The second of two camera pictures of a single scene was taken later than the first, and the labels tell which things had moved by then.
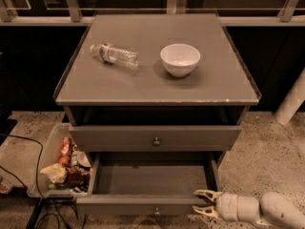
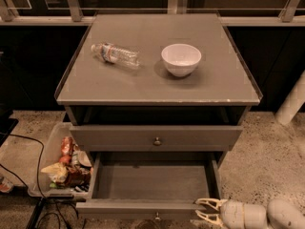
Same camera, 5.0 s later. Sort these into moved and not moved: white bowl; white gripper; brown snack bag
Moved: white gripper
Not moved: brown snack bag; white bowl
